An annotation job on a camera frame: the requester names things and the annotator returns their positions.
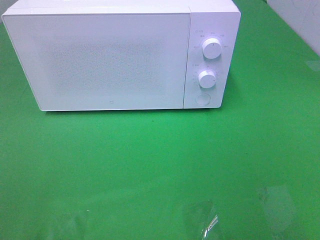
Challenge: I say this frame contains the white microwave oven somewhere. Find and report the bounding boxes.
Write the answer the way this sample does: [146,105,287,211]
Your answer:
[1,0,241,112]

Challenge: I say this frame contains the round white door button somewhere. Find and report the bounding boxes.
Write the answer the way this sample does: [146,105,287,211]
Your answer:
[195,93,211,106]

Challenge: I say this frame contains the white microwave door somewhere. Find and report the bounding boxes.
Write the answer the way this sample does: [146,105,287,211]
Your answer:
[3,13,190,111]

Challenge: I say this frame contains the clear tape patch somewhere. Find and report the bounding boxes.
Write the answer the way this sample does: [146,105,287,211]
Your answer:
[182,200,223,240]
[257,184,297,232]

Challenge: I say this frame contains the white microwave knob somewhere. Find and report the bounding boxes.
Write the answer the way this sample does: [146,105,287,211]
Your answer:
[198,70,217,89]
[202,37,222,60]

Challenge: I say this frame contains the clear tape patch right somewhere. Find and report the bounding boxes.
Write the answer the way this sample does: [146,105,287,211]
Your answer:
[257,184,297,232]

